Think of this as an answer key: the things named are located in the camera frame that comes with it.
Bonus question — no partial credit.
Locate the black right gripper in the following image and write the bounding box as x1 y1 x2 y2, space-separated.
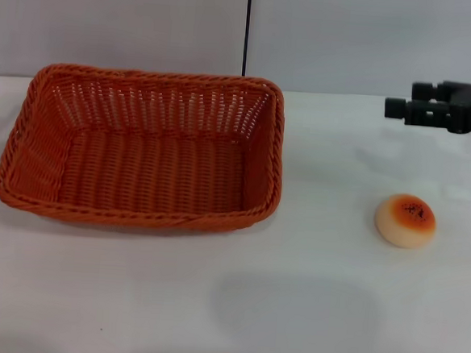
383 73 471 135

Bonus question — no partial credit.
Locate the orange woven wicker basket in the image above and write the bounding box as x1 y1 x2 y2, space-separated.
0 58 291 239

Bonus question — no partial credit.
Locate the round toasted bread bun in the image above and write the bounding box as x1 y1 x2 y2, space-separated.
372 191 440 252

